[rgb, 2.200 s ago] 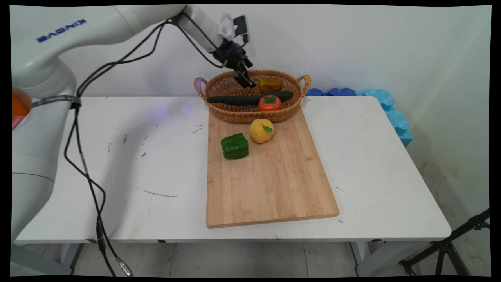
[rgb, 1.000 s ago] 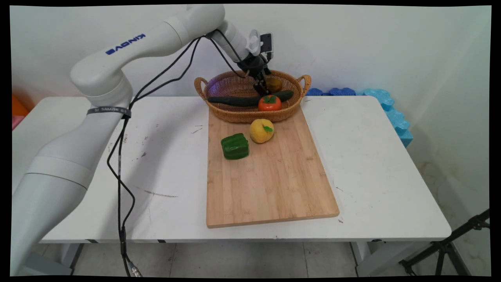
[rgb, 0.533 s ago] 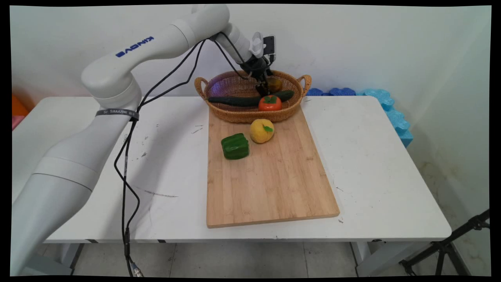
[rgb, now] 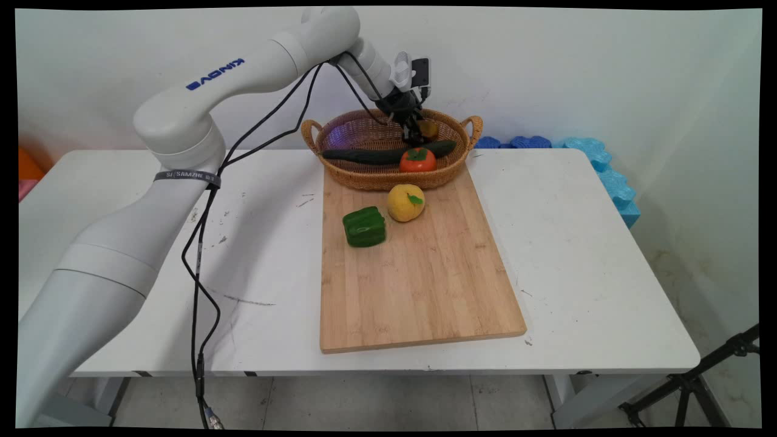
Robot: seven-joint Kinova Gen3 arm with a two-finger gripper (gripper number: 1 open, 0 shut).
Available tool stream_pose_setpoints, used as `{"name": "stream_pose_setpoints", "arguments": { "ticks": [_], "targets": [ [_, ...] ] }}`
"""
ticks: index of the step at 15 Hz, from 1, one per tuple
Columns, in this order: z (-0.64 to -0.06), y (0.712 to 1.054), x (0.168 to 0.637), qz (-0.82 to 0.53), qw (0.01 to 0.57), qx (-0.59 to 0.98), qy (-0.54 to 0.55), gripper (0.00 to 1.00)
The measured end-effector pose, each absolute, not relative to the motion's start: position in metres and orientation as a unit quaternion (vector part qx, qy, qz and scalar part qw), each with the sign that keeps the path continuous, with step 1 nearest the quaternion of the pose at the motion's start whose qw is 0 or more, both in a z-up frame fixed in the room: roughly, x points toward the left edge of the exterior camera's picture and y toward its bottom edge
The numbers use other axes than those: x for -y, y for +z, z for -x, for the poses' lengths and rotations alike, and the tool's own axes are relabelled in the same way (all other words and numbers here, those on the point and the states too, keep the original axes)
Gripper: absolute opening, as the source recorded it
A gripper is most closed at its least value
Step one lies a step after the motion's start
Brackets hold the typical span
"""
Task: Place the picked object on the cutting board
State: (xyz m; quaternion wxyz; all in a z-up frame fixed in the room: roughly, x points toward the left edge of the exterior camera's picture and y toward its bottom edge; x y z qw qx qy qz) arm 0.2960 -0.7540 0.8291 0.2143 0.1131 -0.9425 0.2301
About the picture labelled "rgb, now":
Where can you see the red tomato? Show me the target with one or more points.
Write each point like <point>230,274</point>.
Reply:
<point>417,162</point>

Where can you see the pink foam block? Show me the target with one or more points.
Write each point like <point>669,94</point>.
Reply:
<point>25,189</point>

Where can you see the white ribbed camera mount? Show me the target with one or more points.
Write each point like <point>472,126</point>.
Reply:
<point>401,70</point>

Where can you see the orange foam block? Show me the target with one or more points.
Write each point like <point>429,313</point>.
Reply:
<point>29,165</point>

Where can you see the black tripod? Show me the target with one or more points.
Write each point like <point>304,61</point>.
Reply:
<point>689,382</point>

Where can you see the woven wicker basket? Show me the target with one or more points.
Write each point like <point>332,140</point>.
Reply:
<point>364,130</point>

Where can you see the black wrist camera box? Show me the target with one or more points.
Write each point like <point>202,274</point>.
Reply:
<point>420,72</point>

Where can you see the white table leg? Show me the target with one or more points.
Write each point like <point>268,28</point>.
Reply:
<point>79,403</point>
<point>598,397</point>

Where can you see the dark green cucumber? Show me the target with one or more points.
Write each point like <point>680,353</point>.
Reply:
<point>370,156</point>

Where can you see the yellow-brown mango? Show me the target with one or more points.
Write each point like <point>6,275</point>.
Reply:
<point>431,128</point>

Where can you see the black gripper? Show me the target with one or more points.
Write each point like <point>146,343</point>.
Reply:
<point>397,103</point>

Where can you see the green bell pepper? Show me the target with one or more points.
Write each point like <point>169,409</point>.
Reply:
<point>364,227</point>

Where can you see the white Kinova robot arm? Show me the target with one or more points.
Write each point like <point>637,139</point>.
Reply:
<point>182,121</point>

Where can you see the light blue foam mat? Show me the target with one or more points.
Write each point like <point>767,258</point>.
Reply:
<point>610,176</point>

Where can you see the wooden cutting board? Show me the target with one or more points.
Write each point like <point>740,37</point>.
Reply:
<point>419,285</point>

